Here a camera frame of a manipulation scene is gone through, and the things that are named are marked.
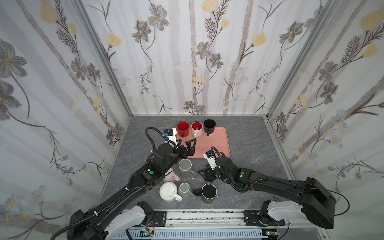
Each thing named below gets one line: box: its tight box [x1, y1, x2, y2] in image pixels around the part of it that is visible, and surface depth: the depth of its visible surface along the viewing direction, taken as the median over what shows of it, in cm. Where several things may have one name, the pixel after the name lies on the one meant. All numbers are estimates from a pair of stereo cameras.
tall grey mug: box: [178, 158, 196, 179], surface depth 84 cm
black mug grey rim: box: [193, 183, 218, 204], surface depth 76 cm
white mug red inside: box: [191, 121, 203, 138], surface depth 106 cm
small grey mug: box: [178, 182, 196, 200], surface depth 77 cm
